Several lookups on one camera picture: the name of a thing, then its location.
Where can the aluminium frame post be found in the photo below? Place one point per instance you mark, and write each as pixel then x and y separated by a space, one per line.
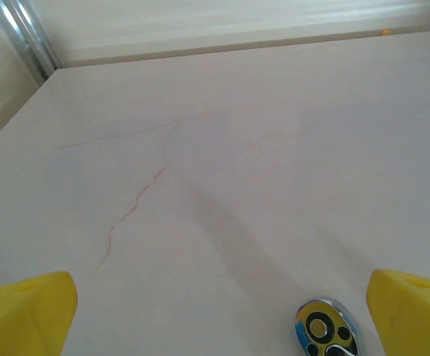
pixel 26 37

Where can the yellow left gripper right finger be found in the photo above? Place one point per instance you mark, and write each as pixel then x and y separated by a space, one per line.
pixel 415 319

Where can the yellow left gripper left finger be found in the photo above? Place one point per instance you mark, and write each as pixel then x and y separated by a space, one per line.
pixel 22 319

